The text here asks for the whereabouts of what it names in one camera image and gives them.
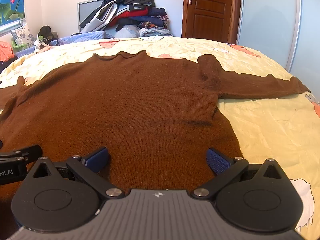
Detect floral pillow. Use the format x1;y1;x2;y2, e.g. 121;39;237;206
10;24;35;48

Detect white plastic bag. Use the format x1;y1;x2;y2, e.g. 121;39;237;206
35;41;50;53

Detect pile of clothes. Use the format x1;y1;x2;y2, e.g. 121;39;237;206
79;0;173;37

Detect frosted sliding wardrobe door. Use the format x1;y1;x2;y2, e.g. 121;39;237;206
236;0;320;80

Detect green plastic chair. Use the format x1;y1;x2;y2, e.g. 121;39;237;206
12;39;25;52

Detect dark cloth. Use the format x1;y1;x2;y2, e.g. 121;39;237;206
0;56;19;73

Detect yellow floral bedsheet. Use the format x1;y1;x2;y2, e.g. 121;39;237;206
0;36;320;234

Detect brown wooden door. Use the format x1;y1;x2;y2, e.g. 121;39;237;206
182;0;242;44

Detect orange bag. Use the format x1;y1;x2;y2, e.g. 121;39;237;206
0;41;15;62

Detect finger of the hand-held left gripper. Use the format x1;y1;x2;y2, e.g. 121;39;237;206
0;144;42;167

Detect blue quilt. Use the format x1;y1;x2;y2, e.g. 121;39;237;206
15;31;120;55

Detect brown knit sweater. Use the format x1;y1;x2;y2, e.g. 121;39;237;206
0;51;311;205

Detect grey framed panel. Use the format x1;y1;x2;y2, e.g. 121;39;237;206
77;0;105;33

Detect white window frame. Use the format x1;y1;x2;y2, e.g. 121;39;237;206
0;17;27;39

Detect dark plush toy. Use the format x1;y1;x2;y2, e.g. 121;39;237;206
38;25;58;42

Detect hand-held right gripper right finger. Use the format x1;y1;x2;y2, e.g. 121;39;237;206
190;147;286;201

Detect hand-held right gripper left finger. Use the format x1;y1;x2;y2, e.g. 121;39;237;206
32;147;125;200

